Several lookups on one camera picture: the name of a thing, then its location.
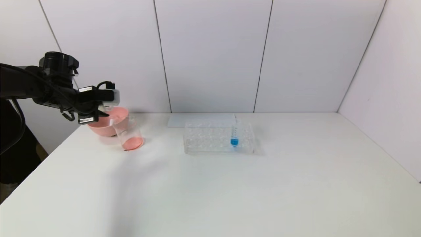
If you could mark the white grey wrist camera box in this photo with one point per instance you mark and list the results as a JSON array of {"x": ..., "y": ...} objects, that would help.
[{"x": 111, "y": 97}]

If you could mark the person in dark trousers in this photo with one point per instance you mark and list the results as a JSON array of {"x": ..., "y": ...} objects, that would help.
[{"x": 16, "y": 154}]

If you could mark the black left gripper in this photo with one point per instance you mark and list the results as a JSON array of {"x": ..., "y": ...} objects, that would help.
[{"x": 86, "y": 120}]

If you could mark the white paper sheet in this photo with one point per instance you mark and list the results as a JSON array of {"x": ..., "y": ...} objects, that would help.
[{"x": 179, "y": 120}]

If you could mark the clear plastic test tube rack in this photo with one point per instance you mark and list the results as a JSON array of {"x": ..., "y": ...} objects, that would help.
[{"x": 210, "y": 144}]

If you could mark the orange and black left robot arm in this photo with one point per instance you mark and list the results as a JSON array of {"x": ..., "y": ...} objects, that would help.
[{"x": 26, "y": 85}]

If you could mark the pink plastic bowl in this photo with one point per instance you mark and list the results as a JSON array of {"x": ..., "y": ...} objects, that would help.
[{"x": 108, "y": 130}]

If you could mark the test tube with blue pigment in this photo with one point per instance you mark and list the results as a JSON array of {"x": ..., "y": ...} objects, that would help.
[{"x": 234, "y": 141}]

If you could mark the test tube with red pigment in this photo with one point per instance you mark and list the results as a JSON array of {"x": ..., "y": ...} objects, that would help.
[{"x": 112, "y": 121}]

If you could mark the clear glass beaker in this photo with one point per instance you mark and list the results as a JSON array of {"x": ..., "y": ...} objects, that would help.
[{"x": 131, "y": 141}]

